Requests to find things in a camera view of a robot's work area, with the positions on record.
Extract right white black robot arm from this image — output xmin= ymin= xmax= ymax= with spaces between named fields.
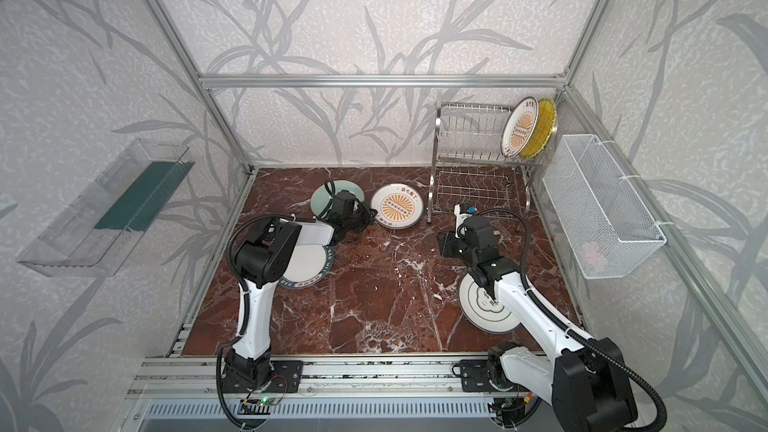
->
xmin=438 ymin=212 xmax=638 ymax=431

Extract orange sunburst plate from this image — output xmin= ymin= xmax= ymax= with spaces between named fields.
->
xmin=371 ymin=183 xmax=425 ymax=230
xmin=500 ymin=97 xmax=539 ymax=157

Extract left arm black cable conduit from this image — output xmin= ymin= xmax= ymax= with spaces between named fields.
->
xmin=214 ymin=214 xmax=301 ymax=415

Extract yellow grid plate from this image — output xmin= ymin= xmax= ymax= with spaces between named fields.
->
xmin=519 ymin=99 xmax=557 ymax=159

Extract mint green flower plate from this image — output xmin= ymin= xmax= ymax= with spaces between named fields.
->
xmin=310 ymin=180 xmax=365 ymax=217

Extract white wire mesh basket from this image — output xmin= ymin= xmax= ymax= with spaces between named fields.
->
xmin=543 ymin=134 xmax=666 ymax=280

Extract clear plastic wall tray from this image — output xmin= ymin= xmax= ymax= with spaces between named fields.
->
xmin=17 ymin=139 xmax=195 ymax=278

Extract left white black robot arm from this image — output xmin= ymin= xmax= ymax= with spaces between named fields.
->
xmin=218 ymin=190 xmax=378 ymax=389

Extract aluminium cage frame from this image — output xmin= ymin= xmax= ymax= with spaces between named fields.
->
xmin=142 ymin=0 xmax=767 ymax=400

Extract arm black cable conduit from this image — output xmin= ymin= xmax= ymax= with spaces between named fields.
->
xmin=214 ymin=214 xmax=301 ymax=415
xmin=479 ymin=208 xmax=668 ymax=432

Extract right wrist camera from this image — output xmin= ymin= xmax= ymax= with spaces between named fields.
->
xmin=454 ymin=203 xmax=477 ymax=236

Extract green rimmed Chinese text plate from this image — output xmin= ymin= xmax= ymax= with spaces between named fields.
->
xmin=278 ymin=245 xmax=335 ymax=290

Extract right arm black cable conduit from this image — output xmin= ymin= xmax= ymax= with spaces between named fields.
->
xmin=479 ymin=208 xmax=668 ymax=432

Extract steel two-tier dish rack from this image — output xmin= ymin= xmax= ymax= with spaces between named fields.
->
xmin=426 ymin=101 xmax=554 ymax=222

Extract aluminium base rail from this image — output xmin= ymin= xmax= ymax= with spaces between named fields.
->
xmin=126 ymin=353 xmax=487 ymax=399

